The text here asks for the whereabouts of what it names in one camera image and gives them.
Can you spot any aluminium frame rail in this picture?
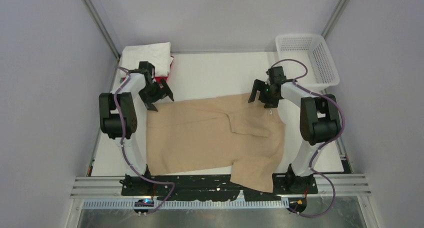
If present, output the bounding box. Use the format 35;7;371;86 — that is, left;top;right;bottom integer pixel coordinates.
70;173;372;199

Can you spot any beige t-shirt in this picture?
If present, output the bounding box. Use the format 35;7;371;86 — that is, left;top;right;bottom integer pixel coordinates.
146;93;286;193

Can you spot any red folded t-shirt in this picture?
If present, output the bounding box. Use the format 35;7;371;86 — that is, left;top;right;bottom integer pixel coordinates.
120;55;174;82

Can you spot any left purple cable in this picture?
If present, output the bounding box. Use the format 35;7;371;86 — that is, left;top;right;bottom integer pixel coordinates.
113;66;176;216

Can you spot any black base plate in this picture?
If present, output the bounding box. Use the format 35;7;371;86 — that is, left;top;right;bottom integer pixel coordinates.
119;173;318;202

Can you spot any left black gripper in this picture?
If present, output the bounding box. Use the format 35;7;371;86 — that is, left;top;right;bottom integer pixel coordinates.
139;78;173;112

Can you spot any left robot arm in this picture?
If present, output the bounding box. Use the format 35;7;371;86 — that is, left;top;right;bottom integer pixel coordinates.
98;61;174;195

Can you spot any white folded t-shirt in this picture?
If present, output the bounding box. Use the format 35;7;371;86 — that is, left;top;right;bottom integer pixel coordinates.
120;42;171;62

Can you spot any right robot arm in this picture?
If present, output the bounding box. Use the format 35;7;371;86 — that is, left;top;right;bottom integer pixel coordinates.
248;66;343;193

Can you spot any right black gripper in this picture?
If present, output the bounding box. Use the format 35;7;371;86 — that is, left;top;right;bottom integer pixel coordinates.
248;79;280;109

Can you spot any white plastic basket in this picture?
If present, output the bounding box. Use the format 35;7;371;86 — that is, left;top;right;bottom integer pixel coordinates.
275;33;340;92

